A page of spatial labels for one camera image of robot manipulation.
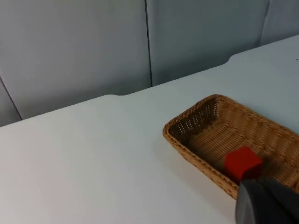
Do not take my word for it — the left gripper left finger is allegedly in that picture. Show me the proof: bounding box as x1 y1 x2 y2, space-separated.
235 178 292 224

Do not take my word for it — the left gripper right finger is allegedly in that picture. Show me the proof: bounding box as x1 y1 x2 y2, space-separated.
256 176 299 224

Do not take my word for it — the red cube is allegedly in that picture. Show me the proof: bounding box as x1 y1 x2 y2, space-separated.
224 146 264 185

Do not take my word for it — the pale brown wicker basket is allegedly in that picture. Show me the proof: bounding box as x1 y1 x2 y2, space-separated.
162 94 299 201

